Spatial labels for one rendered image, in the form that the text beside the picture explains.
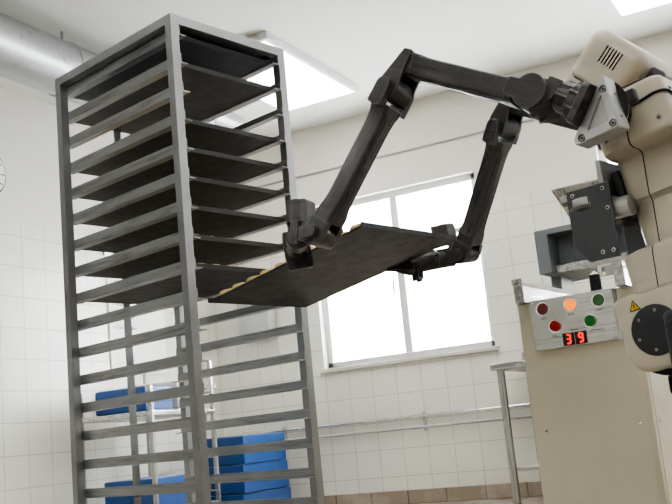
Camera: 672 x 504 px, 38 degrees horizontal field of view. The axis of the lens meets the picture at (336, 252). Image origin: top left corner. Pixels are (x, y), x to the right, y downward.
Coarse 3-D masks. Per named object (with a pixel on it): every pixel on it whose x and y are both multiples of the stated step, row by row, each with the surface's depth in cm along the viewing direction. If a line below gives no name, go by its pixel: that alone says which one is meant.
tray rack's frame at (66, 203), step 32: (160, 32) 296; (192, 32) 299; (224, 32) 306; (96, 64) 316; (64, 96) 330; (64, 128) 327; (64, 160) 325; (64, 192) 322; (64, 224) 321; (64, 256) 319; (64, 288) 318; (128, 320) 333; (128, 352) 331; (128, 384) 328; (192, 448) 340
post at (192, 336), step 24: (168, 24) 290; (168, 48) 289; (168, 72) 288; (192, 240) 279; (192, 264) 277; (192, 288) 275; (192, 312) 273; (192, 336) 272; (192, 360) 271; (192, 384) 270; (192, 408) 269; (192, 432) 268
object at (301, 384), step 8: (280, 384) 310; (288, 384) 307; (296, 384) 305; (304, 384) 302; (224, 392) 328; (232, 392) 325; (240, 392) 322; (248, 392) 319; (256, 392) 317; (264, 392) 314; (272, 392) 312; (280, 392) 307; (184, 400) 342; (208, 400) 333; (216, 400) 330; (224, 400) 323
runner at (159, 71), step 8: (160, 64) 296; (184, 64) 291; (144, 72) 302; (152, 72) 299; (160, 72) 296; (128, 80) 307; (136, 80) 304; (144, 80) 301; (152, 80) 301; (120, 88) 310; (128, 88) 307; (136, 88) 307; (104, 96) 316; (112, 96) 313; (120, 96) 312; (88, 104) 322; (96, 104) 319; (104, 104) 318; (72, 112) 328; (80, 112) 325; (88, 112) 324; (72, 120) 330
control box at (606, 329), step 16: (608, 288) 258; (560, 304) 264; (576, 304) 262; (592, 304) 259; (608, 304) 257; (544, 320) 267; (560, 320) 264; (576, 320) 261; (608, 320) 257; (544, 336) 266; (560, 336) 264; (576, 336) 261; (592, 336) 259; (608, 336) 256
